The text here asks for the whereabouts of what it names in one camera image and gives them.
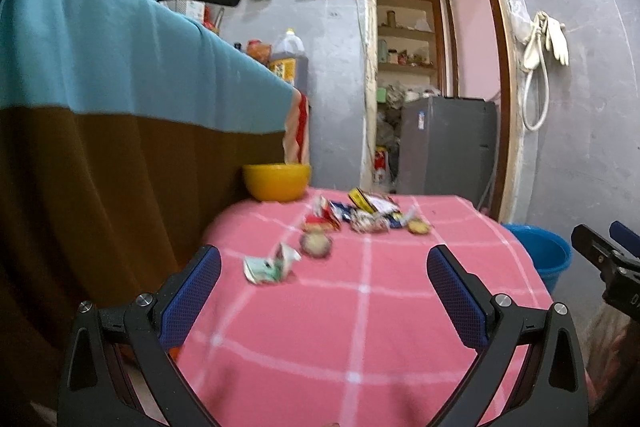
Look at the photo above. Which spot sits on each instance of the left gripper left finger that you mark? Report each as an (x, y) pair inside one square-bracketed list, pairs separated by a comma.
[(96, 389)]

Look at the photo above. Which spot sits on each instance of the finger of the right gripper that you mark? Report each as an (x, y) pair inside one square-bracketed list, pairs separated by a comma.
[(600, 252), (627, 238)]

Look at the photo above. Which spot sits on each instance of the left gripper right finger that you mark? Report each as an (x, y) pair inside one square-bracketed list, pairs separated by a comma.
[(551, 388)]

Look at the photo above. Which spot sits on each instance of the small brown cookie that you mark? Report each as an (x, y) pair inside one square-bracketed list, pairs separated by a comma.
[(417, 226)]

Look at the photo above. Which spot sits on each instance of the green white wrapper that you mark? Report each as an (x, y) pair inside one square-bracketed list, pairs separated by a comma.
[(273, 270)]

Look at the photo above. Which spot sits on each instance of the yellow white snack packet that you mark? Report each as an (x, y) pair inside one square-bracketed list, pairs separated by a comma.
[(375, 204)]

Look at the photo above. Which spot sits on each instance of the silver wrapper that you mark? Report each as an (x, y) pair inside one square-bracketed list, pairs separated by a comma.
[(363, 222)]

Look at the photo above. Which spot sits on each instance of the round brown snack piece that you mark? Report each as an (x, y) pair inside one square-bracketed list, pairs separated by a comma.
[(315, 245)]

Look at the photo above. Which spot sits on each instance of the red white wrapper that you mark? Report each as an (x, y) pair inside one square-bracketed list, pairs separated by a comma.
[(322, 217)]

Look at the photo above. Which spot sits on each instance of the blue plastic bucket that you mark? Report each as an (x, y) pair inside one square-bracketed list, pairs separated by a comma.
[(550, 253)]

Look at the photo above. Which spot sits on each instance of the grey refrigerator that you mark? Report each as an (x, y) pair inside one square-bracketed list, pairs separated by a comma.
[(448, 147)]

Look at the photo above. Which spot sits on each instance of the white rubber gloves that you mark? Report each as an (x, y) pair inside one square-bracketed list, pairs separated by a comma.
[(555, 41)]

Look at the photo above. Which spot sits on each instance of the pink checked tablecloth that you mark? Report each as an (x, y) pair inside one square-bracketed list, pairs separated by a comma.
[(358, 338)]

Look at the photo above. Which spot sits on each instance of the blue brown striped cloth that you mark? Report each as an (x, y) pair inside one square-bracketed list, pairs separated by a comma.
[(124, 129)]

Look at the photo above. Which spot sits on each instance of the wooden pantry shelves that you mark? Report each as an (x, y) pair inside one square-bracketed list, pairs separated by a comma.
[(411, 45)]

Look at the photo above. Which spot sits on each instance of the yellow plastic bowl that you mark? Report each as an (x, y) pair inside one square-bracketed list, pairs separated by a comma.
[(277, 182)]

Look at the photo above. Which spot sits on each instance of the large oil jug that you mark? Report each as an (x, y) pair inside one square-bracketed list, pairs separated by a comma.
[(289, 61)]

